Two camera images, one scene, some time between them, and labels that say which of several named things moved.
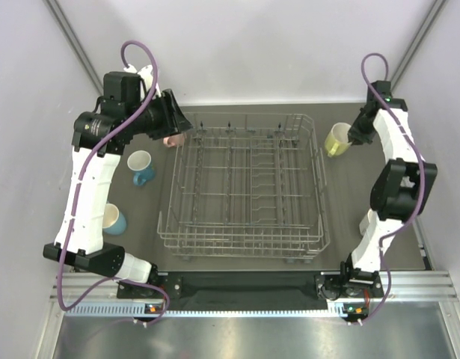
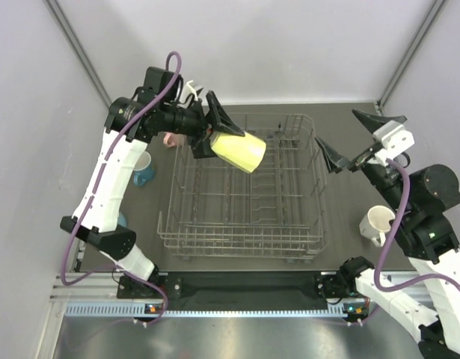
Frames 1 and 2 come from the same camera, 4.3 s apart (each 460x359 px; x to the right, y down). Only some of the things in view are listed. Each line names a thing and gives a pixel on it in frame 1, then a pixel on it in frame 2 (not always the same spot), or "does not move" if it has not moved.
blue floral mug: x=140 y=162 does not move
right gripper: x=355 y=136 to x=335 y=161
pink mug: x=177 y=140 does not move
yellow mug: x=336 y=140 to x=244 y=152
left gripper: x=173 y=120 to x=199 y=140
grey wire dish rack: x=246 y=186 does not move
